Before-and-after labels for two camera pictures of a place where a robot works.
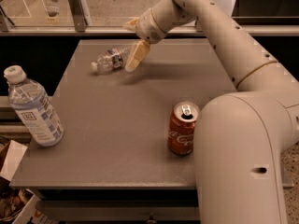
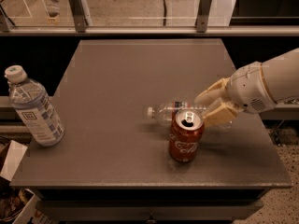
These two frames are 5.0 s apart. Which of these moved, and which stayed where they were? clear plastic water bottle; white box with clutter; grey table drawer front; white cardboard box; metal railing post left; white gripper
Moved: white gripper; clear plastic water bottle
Stayed: white cardboard box; white box with clutter; metal railing post left; grey table drawer front
